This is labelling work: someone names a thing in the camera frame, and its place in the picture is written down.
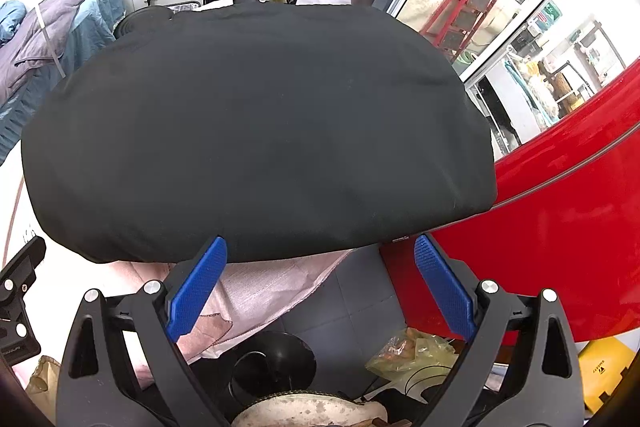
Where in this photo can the blue grey quilt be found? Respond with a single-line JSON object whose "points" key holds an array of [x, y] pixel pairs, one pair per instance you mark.
{"points": [[40, 57]]}

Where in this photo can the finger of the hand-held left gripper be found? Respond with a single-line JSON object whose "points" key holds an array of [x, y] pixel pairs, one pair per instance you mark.
{"points": [[25, 264]]}

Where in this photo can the white basin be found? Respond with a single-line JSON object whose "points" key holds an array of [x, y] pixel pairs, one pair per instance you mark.
{"points": [[310, 412]]}

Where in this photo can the black round stool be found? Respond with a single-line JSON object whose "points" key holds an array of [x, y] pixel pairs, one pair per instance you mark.
{"points": [[145, 17]]}

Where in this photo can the yellow plastic bag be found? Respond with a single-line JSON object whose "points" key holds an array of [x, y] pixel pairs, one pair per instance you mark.
{"points": [[415, 352]]}

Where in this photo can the yellow box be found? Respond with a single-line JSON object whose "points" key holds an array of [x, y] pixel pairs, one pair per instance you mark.
{"points": [[605, 372]]}

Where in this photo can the black round base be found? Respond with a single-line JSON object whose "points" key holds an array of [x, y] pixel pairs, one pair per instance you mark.
{"points": [[280, 352]]}

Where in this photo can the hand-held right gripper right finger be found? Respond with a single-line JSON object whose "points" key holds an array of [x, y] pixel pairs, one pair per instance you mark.
{"points": [[442, 289]]}

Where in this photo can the black zip-up garment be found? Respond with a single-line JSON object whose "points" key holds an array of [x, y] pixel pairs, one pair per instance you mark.
{"points": [[250, 122]]}

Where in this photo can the red cabinet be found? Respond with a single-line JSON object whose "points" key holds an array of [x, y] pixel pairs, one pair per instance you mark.
{"points": [[550, 232]]}

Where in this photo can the tan plastic bag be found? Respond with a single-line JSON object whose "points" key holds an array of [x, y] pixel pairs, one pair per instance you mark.
{"points": [[42, 377]]}

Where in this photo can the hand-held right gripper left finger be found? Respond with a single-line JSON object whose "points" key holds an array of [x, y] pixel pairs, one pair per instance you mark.
{"points": [[197, 289]]}

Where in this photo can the pink polka dot bedsheet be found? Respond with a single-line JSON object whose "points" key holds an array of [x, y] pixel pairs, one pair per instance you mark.
{"points": [[260, 292]]}

